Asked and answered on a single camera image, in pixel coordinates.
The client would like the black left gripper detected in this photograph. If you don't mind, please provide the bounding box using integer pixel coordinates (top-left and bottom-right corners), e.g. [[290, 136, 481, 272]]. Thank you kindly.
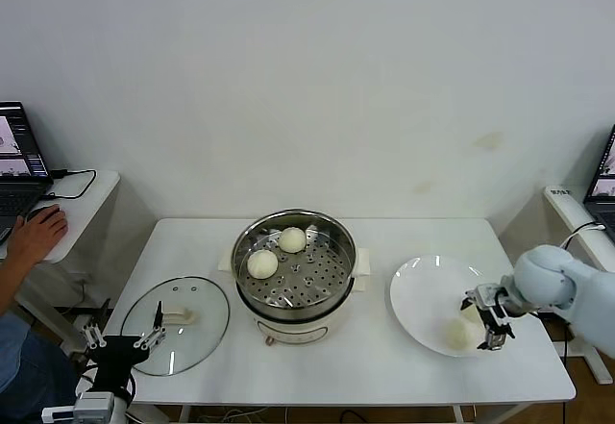
[[80, 297, 168, 395]]

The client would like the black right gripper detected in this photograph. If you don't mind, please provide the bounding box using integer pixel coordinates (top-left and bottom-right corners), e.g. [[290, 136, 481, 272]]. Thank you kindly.
[[477, 291, 516, 351]]

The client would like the white steamed baozi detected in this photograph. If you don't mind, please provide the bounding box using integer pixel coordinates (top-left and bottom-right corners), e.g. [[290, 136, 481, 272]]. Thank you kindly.
[[455, 306, 484, 329], [278, 226, 308, 255], [440, 318, 481, 352], [247, 249, 279, 281]]

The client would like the glass lid with cream handle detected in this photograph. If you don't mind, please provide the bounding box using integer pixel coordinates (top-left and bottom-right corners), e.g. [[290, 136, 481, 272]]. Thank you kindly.
[[119, 276, 232, 377]]

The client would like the black computer mouse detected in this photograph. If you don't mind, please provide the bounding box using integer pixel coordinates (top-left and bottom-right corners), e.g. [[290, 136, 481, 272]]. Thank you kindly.
[[24, 204, 62, 221]]

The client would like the bare person forearm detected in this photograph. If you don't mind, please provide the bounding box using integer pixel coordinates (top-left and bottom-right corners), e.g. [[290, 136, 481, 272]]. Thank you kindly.
[[0, 248, 33, 317]]

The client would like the stainless steel steamer basket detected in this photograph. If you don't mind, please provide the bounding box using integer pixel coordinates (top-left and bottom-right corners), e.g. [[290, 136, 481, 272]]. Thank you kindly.
[[232, 209, 357, 323]]

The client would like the person right hand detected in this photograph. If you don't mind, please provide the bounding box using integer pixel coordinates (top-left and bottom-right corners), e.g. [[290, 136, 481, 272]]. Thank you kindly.
[[7, 205, 69, 265]]

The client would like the white round plate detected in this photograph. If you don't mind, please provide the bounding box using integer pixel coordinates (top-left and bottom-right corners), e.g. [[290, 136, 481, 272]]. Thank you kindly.
[[388, 254, 508, 359]]

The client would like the white side desk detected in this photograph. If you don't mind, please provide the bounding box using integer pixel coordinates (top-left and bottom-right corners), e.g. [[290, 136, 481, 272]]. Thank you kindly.
[[0, 169, 121, 348], [542, 186, 615, 387]]

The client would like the black open laptop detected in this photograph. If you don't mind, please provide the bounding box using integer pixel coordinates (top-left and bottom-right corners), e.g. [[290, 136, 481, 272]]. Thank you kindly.
[[581, 124, 615, 243], [0, 101, 55, 247]]

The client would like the cream electric cooker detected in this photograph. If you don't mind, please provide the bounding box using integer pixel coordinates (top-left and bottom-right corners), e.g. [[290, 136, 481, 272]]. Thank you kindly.
[[218, 248, 372, 348]]

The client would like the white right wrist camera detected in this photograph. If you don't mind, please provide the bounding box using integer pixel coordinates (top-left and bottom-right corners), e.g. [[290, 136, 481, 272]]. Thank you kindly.
[[460, 285, 501, 312]]

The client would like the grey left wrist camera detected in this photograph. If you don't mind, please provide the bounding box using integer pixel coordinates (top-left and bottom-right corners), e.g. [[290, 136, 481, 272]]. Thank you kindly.
[[41, 390, 117, 423]]

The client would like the black cable with white plug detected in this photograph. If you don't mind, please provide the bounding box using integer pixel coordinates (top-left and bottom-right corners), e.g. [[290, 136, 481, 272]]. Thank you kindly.
[[559, 223, 606, 252]]

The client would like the black laptop cable with plug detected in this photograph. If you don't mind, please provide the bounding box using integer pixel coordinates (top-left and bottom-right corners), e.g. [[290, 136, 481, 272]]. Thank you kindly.
[[38, 168, 97, 202]]

